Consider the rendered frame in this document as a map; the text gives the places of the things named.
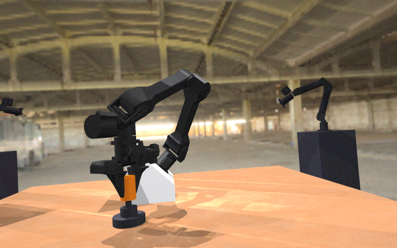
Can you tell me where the orange-brown cylinder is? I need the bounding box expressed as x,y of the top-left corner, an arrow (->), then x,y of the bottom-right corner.
120,175 -> 136,201

